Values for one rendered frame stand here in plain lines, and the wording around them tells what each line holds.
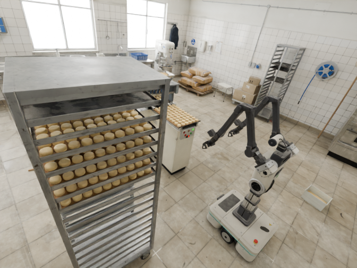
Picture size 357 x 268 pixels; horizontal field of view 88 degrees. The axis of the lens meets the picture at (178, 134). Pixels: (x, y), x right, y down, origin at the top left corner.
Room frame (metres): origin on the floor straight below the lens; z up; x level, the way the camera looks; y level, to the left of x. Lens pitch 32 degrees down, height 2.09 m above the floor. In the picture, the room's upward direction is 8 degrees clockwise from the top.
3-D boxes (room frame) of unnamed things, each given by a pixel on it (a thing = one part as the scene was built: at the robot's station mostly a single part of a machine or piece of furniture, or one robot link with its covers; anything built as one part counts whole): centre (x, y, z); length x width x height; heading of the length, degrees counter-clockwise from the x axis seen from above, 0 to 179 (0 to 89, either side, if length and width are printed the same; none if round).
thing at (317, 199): (1.97, -2.16, 0.08); 0.30 x 0.22 x 0.16; 39
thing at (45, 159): (0.76, 0.35, 1.50); 0.64 x 0.03 x 0.03; 131
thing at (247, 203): (1.36, -0.88, 0.36); 0.13 x 0.13 x 0.40; 44
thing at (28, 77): (0.90, 0.48, 0.93); 0.64 x 0.51 x 1.78; 131
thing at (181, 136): (2.14, -0.12, 0.77); 0.24 x 0.04 x 0.14; 133
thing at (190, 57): (7.12, 0.01, 0.93); 0.99 x 0.38 x 1.09; 49
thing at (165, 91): (0.93, 0.10, 0.97); 0.03 x 0.03 x 1.70; 41
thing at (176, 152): (2.40, 0.13, 0.45); 0.70 x 0.34 x 0.90; 43
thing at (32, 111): (0.90, 0.49, 1.68); 0.60 x 0.40 x 0.02; 131
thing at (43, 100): (0.76, 0.35, 1.77); 0.64 x 0.03 x 0.03; 131
